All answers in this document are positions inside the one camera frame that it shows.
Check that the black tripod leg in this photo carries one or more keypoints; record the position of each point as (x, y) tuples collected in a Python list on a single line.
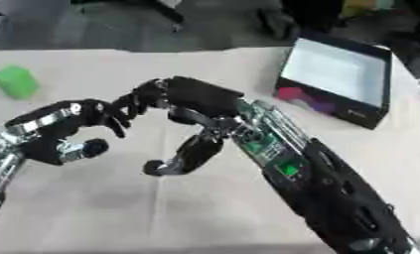
[(166, 13)]

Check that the pink toy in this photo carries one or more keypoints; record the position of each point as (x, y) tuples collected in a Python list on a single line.
[(291, 93)]

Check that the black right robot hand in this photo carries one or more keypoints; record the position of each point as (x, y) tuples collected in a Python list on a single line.
[(198, 96)]

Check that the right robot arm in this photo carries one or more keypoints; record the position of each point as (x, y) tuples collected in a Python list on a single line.
[(311, 172)]

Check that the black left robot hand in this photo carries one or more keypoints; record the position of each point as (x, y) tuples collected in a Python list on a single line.
[(51, 122)]

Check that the black box white inside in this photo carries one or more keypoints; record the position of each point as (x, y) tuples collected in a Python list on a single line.
[(340, 79)]

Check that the green block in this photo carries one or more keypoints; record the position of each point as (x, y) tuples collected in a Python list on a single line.
[(16, 82)]

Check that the purple toy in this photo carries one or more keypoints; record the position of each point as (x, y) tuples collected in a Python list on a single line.
[(322, 105)]

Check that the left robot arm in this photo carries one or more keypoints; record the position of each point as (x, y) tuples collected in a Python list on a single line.
[(0, 162)]

